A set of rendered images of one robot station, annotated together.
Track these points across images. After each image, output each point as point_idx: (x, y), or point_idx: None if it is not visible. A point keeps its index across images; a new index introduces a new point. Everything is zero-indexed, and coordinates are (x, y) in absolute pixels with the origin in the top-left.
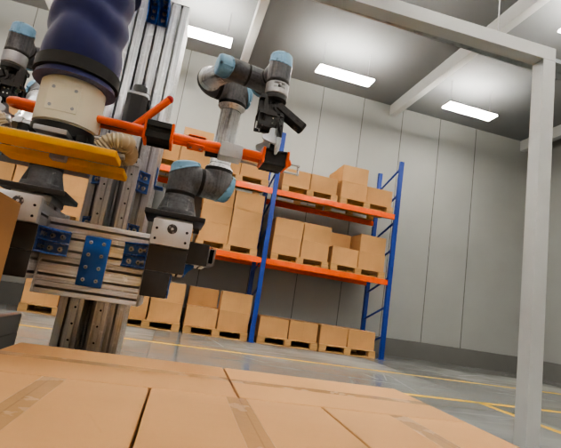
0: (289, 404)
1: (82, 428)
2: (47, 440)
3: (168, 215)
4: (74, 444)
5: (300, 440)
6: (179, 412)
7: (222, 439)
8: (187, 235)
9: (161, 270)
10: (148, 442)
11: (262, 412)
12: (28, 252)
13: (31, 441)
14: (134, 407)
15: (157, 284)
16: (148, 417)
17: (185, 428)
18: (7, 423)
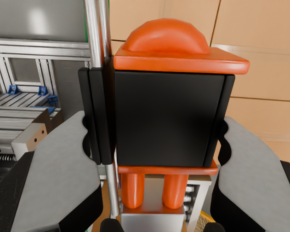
0: (222, 15)
1: (261, 114)
2: (271, 121)
3: None
4: (275, 114)
5: (284, 33)
6: (243, 84)
7: (278, 70)
8: (36, 138)
9: (52, 130)
10: (277, 95)
11: (239, 40)
12: None
13: (272, 124)
14: (236, 100)
15: (58, 122)
16: (249, 95)
17: (264, 83)
18: (256, 132)
